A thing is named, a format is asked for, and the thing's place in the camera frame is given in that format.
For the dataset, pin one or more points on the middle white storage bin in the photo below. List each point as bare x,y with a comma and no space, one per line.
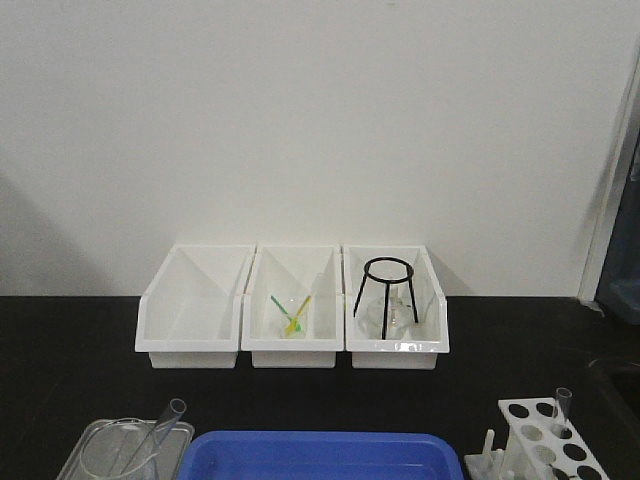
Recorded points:
290,273

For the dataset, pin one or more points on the test tube in rack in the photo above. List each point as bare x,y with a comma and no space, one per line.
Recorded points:
562,403

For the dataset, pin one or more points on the right white storage bin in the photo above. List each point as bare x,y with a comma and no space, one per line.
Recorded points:
424,342

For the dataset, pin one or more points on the black wire tripod stand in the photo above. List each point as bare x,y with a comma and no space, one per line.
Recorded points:
389,271

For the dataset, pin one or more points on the yellow plastic stirrer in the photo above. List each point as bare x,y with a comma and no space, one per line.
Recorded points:
302,314

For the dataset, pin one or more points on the white test tube rack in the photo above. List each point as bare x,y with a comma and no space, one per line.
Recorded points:
532,451

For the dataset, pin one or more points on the clear glass test tube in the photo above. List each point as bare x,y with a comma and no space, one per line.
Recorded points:
157,435

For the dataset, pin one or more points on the green plastic stirrer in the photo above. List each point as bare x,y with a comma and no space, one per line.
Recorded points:
294,325

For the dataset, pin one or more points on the blue plastic tray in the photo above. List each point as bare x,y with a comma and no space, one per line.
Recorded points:
319,455

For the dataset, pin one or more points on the white storage bin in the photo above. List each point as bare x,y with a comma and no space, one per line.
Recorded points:
424,342
189,317
290,273

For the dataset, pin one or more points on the left white storage bin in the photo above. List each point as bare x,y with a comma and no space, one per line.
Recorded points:
189,317

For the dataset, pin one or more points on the grey metal tray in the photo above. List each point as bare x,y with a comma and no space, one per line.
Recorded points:
168,459

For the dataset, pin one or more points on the grey pegboard drying rack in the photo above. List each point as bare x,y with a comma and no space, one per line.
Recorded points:
618,287

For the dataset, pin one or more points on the clear glass flask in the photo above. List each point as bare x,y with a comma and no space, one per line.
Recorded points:
389,317

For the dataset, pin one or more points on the clear glass beaker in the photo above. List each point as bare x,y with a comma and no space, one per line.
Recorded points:
120,449

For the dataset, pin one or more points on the small clear cup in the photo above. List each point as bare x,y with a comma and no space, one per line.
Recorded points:
295,322

